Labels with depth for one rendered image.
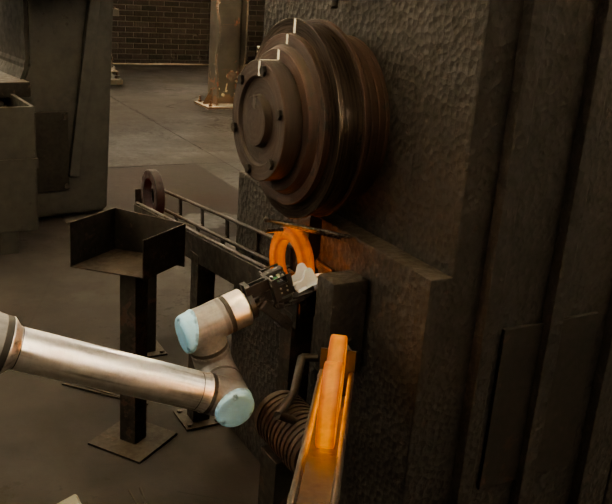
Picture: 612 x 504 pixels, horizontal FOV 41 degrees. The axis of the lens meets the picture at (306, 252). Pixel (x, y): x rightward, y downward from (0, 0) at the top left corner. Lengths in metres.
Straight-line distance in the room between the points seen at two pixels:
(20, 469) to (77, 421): 0.30
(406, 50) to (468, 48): 0.21
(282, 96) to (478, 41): 0.45
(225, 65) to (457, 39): 7.40
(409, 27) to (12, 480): 1.69
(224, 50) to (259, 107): 7.10
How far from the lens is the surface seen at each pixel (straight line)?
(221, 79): 9.03
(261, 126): 1.90
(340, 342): 1.60
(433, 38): 1.77
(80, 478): 2.59
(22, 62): 4.74
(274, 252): 2.13
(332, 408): 1.43
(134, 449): 2.69
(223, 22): 8.97
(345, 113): 1.80
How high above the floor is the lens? 1.46
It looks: 19 degrees down
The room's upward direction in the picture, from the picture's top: 4 degrees clockwise
